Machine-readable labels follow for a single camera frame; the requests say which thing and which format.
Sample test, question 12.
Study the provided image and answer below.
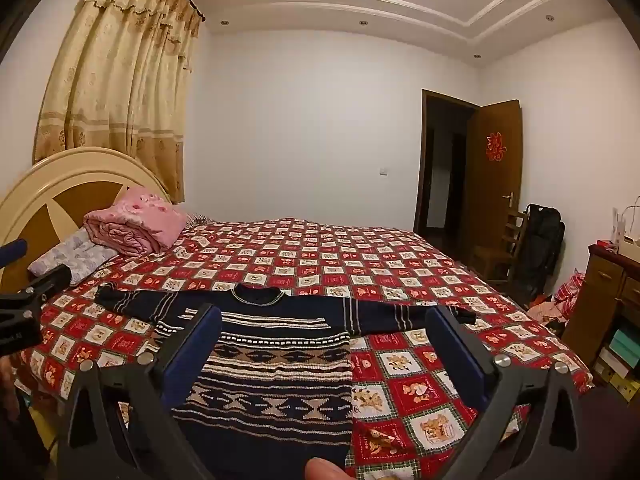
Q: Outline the red paper door decoration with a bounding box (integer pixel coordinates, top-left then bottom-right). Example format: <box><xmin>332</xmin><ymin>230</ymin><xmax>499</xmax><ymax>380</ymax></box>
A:
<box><xmin>483</xmin><ymin>132</ymin><xmax>506</xmax><ymax>163</ymax></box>

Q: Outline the brown wooden cabinet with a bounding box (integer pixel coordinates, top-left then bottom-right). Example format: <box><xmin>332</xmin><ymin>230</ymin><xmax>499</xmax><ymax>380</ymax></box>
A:
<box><xmin>562</xmin><ymin>242</ymin><xmax>640</xmax><ymax>392</ymax></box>

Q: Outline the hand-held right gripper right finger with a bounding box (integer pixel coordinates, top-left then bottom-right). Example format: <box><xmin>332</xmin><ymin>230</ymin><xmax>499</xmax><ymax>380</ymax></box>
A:
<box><xmin>425</xmin><ymin>304</ymin><xmax>584</xmax><ymax>480</ymax></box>

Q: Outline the black backpack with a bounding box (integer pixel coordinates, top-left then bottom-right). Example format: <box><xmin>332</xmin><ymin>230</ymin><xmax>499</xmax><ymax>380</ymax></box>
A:
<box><xmin>517</xmin><ymin>203</ymin><xmax>566</xmax><ymax>307</ymax></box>

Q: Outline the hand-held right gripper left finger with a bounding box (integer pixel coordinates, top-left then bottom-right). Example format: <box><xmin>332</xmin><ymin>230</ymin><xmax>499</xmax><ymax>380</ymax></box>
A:
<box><xmin>55</xmin><ymin>303</ymin><xmax>223</xmax><ymax>480</ymax></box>

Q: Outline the teal box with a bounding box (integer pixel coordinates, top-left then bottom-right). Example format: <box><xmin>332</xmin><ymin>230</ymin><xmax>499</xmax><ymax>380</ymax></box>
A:
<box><xmin>610</xmin><ymin>327</ymin><xmax>640</xmax><ymax>362</ymax></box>

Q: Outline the folded pink quilt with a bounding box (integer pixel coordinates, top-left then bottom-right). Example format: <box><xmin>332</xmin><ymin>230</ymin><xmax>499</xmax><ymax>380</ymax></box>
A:
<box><xmin>83</xmin><ymin>185</ymin><xmax>190</xmax><ymax>256</ymax></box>

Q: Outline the wooden chair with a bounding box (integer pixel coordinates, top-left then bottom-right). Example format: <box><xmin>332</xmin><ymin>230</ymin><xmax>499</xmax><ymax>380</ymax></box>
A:
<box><xmin>469</xmin><ymin>209</ymin><xmax>529</xmax><ymax>287</ymax></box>

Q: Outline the white box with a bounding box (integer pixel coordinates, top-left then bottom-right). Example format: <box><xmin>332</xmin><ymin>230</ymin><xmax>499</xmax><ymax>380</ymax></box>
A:
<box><xmin>597</xmin><ymin>347</ymin><xmax>637</xmax><ymax>379</ymax></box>

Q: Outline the cream wooden bed frame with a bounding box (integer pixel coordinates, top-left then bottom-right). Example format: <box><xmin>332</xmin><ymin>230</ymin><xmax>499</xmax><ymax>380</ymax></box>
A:
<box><xmin>0</xmin><ymin>146</ymin><xmax>174</xmax><ymax>286</ymax></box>

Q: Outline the pile of red clothes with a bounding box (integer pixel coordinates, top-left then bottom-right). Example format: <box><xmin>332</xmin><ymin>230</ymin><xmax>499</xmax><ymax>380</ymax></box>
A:
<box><xmin>527</xmin><ymin>267</ymin><xmax>586</xmax><ymax>334</ymax></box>

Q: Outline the beige patterned curtain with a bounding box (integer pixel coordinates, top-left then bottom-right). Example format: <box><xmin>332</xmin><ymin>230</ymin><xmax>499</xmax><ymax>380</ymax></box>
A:
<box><xmin>32</xmin><ymin>0</ymin><xmax>205</xmax><ymax>205</ymax></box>

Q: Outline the grey floral pillow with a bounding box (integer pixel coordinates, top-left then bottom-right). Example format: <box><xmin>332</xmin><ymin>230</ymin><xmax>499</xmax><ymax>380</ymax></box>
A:
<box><xmin>27</xmin><ymin>227</ymin><xmax>121</xmax><ymax>287</ymax></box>

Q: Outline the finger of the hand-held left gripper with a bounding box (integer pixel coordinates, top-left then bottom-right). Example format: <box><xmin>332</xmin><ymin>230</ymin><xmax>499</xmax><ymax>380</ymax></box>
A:
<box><xmin>0</xmin><ymin>238</ymin><xmax>29</xmax><ymax>267</ymax></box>
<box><xmin>0</xmin><ymin>263</ymin><xmax>73</xmax><ymax>312</ymax></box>

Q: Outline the brown wooden door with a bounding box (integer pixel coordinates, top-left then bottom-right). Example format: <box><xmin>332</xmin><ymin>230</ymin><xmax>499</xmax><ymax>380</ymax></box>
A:
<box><xmin>462</xmin><ymin>99</ymin><xmax>525</xmax><ymax>267</ymax></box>

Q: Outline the person's right hand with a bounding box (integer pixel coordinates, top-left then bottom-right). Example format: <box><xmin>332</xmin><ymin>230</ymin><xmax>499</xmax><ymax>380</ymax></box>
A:
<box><xmin>305</xmin><ymin>457</ymin><xmax>347</xmax><ymax>480</ymax></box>

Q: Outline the navy patterned knit sweater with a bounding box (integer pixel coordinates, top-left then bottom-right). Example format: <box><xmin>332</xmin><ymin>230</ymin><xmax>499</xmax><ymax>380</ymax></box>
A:
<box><xmin>95</xmin><ymin>283</ymin><xmax>477</xmax><ymax>480</ymax></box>

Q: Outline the red bear-print bedspread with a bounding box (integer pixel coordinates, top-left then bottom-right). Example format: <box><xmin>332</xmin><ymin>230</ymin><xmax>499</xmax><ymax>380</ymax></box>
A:
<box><xmin>20</xmin><ymin>217</ymin><xmax>597</xmax><ymax>480</ymax></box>

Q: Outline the dark wooden door frame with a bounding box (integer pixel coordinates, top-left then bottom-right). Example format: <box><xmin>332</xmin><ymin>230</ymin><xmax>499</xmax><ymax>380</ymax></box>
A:
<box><xmin>413</xmin><ymin>88</ymin><xmax>484</xmax><ymax>252</ymax></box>

